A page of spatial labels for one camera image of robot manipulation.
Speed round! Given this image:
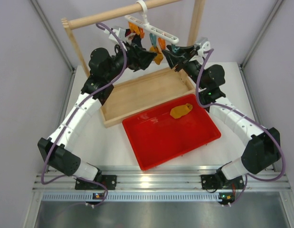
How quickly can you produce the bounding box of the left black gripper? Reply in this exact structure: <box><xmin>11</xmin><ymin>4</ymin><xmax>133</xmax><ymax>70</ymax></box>
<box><xmin>104</xmin><ymin>40</ymin><xmax>157</xmax><ymax>81</ymax></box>

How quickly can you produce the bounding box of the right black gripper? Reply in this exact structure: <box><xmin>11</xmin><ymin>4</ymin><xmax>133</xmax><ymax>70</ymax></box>
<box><xmin>162</xmin><ymin>45</ymin><xmax>208</xmax><ymax>90</ymax></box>

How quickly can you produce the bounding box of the mustard sock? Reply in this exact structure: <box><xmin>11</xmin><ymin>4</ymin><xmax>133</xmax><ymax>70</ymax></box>
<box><xmin>170</xmin><ymin>103</ymin><xmax>193</xmax><ymax>119</ymax></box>
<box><xmin>150</xmin><ymin>46</ymin><xmax>163</xmax><ymax>65</ymax></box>

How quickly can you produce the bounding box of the teal clip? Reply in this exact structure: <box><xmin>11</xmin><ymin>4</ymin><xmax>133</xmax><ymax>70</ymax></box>
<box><xmin>171</xmin><ymin>44</ymin><xmax>180</xmax><ymax>53</ymax></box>
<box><xmin>149</xmin><ymin>33</ymin><xmax>157</xmax><ymax>48</ymax></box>

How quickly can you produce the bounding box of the white plastic sock hanger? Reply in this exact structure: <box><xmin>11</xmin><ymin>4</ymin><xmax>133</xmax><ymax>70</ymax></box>
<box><xmin>124</xmin><ymin>0</ymin><xmax>179</xmax><ymax>45</ymax></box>

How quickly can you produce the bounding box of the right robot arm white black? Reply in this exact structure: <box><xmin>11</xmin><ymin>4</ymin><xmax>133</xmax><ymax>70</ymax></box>
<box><xmin>163</xmin><ymin>45</ymin><xmax>285</xmax><ymax>188</ymax></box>

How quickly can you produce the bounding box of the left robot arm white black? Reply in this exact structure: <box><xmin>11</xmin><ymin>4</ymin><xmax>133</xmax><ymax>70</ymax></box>
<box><xmin>38</xmin><ymin>44</ymin><xmax>156</xmax><ymax>189</ymax></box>

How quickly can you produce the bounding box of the teal clip at end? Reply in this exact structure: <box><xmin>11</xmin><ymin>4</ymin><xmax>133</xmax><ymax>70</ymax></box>
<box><xmin>171</xmin><ymin>44</ymin><xmax>180</xmax><ymax>53</ymax></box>

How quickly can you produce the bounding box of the orange clip right of middle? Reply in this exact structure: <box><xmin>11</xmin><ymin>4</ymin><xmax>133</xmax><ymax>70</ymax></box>
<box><xmin>158</xmin><ymin>38</ymin><xmax>166</xmax><ymax>50</ymax></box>

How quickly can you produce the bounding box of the orange clip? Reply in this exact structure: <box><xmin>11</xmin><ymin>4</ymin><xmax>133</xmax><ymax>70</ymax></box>
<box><xmin>139</xmin><ymin>28</ymin><xmax>145</xmax><ymax>39</ymax></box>
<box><xmin>158</xmin><ymin>38</ymin><xmax>166</xmax><ymax>50</ymax></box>

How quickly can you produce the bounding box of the orange clip left inner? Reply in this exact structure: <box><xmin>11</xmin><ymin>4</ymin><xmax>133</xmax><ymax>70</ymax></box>
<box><xmin>139</xmin><ymin>28</ymin><xmax>145</xmax><ymax>39</ymax></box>

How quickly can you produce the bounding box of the wooden hanger rack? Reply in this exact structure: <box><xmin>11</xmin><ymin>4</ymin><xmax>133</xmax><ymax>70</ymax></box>
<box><xmin>61</xmin><ymin>3</ymin><xmax>194</xmax><ymax>128</ymax></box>

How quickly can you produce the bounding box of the dark navy santa sock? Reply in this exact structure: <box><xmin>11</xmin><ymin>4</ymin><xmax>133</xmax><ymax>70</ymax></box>
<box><xmin>125</xmin><ymin>28</ymin><xmax>142</xmax><ymax>48</ymax></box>

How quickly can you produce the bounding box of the red plastic tray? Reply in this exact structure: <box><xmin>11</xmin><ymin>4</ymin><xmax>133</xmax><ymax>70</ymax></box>
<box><xmin>122</xmin><ymin>94</ymin><xmax>221</xmax><ymax>171</ymax></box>

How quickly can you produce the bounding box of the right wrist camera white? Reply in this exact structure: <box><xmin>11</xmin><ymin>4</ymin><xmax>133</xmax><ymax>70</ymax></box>
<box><xmin>194</xmin><ymin>37</ymin><xmax>211</xmax><ymax>57</ymax></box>

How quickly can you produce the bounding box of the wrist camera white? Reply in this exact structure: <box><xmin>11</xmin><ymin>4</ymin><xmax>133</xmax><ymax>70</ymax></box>
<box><xmin>109</xmin><ymin>27</ymin><xmax>132</xmax><ymax>44</ymax></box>
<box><xmin>194</xmin><ymin>37</ymin><xmax>211</xmax><ymax>57</ymax></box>

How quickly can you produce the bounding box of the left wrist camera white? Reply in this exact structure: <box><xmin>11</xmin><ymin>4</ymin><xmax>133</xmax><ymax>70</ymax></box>
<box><xmin>109</xmin><ymin>27</ymin><xmax>132</xmax><ymax>44</ymax></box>

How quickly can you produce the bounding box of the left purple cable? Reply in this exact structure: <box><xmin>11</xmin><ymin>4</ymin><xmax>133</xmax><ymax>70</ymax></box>
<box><xmin>40</xmin><ymin>22</ymin><xmax>131</xmax><ymax>209</ymax></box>

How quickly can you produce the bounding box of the aluminium rail frame front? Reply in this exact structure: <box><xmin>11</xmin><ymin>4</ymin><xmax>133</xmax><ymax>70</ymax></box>
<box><xmin>32</xmin><ymin>164</ymin><xmax>291</xmax><ymax>192</ymax></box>

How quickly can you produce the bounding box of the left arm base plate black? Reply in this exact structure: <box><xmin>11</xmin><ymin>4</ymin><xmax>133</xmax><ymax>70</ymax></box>
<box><xmin>75</xmin><ymin>174</ymin><xmax>117</xmax><ymax>190</ymax></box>

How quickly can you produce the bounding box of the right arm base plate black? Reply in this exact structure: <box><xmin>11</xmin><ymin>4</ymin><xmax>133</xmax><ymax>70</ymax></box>
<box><xmin>200</xmin><ymin>174</ymin><xmax>245</xmax><ymax>192</ymax></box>

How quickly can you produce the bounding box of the perforated cable duct grey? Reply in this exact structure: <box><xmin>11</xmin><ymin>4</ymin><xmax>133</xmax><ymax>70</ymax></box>
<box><xmin>42</xmin><ymin>191</ymin><xmax>283</xmax><ymax>202</ymax></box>

